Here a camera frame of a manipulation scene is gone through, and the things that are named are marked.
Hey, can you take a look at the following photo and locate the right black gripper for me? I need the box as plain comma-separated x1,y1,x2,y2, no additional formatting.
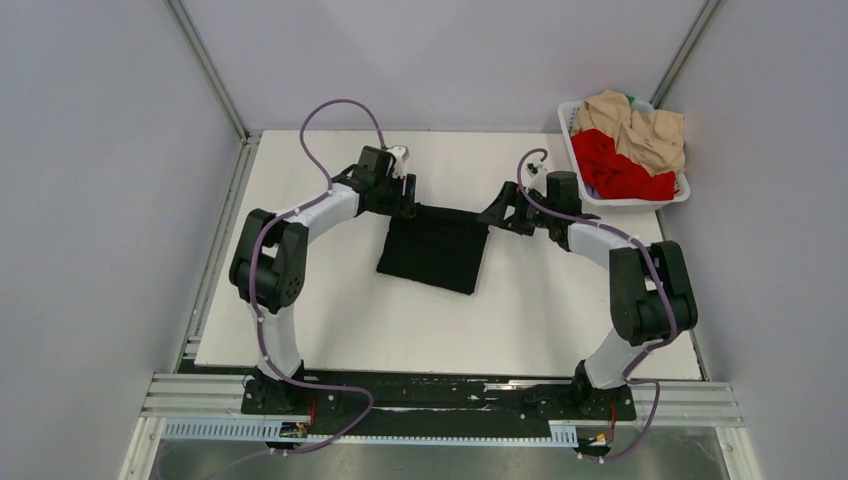
477,181,556,237

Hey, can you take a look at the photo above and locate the black t shirt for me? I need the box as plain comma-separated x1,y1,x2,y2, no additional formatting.
376,204,489,295

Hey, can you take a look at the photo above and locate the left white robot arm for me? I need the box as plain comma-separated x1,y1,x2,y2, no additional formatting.
229,145,416,413

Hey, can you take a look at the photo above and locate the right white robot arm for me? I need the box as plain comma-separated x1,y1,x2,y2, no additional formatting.
477,171,698,418

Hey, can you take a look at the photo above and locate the red t shirt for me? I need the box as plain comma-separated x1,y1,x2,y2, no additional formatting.
571,129,677,201

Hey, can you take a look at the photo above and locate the white laundry basket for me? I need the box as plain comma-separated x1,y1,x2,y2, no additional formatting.
557,100,691,212

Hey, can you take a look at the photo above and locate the beige t shirt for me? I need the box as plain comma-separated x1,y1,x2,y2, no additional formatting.
571,90,686,176

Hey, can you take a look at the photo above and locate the green garment in basket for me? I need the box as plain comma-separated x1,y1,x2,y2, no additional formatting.
626,95,655,113

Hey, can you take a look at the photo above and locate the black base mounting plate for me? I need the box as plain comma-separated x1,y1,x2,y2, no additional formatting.
241,369,636,435

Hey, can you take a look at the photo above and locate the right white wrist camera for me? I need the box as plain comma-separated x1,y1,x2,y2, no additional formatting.
524,160,549,195

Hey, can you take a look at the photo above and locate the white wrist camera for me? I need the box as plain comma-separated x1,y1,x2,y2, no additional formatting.
524,160,549,195
387,145,409,179

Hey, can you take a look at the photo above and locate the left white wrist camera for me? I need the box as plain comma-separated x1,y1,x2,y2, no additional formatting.
387,145,409,179

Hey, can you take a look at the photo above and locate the left aluminium corner post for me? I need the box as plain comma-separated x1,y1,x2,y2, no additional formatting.
164,0,249,144

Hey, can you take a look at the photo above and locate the aluminium corner post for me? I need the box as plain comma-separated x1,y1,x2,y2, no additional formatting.
650,0,724,109
164,0,249,144

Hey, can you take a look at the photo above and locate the white slotted cable duct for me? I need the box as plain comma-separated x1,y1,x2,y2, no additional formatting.
161,418,579,448

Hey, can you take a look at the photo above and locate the right aluminium corner post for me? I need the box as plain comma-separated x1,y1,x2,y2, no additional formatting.
650,0,724,109

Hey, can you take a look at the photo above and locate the aluminium front frame rail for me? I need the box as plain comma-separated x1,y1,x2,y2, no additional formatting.
140,374,744,428

